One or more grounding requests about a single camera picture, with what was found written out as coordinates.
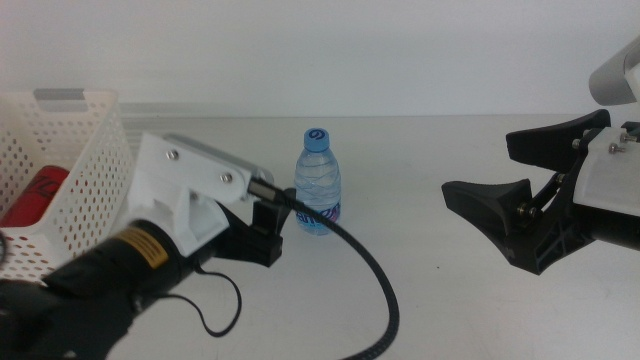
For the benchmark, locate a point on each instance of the white perforated plastic basket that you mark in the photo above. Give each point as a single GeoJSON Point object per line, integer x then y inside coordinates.
{"type": "Point", "coordinates": [100, 175]}

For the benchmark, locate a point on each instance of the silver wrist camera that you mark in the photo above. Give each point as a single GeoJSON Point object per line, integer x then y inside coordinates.
{"type": "Point", "coordinates": [215, 154]}
{"type": "Point", "coordinates": [612, 80]}

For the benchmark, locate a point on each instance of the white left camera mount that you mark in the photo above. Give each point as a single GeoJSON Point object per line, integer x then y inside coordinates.
{"type": "Point", "coordinates": [165, 200]}

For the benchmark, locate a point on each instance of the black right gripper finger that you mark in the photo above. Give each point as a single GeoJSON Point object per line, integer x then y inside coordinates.
{"type": "Point", "coordinates": [545, 145]}
{"type": "Point", "coordinates": [495, 205]}

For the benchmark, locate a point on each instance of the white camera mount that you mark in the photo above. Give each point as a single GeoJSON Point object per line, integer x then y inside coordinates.
{"type": "Point", "coordinates": [165, 200]}
{"type": "Point", "coordinates": [610, 175]}

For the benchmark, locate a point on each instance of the clear water bottle blue cap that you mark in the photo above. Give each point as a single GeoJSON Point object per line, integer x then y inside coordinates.
{"type": "Point", "coordinates": [317, 175]}

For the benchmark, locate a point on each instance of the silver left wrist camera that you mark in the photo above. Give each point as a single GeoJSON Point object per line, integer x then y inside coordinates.
{"type": "Point", "coordinates": [215, 154]}

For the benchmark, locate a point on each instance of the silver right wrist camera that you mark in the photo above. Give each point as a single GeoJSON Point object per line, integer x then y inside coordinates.
{"type": "Point", "coordinates": [612, 80]}

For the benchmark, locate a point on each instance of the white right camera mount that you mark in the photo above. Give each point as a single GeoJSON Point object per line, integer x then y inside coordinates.
{"type": "Point", "coordinates": [610, 175]}

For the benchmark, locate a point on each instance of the red cola can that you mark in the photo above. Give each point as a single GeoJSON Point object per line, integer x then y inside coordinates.
{"type": "Point", "coordinates": [35, 200]}

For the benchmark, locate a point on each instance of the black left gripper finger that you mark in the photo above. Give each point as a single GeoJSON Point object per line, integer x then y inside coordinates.
{"type": "Point", "coordinates": [267, 240]}
{"type": "Point", "coordinates": [287, 205]}

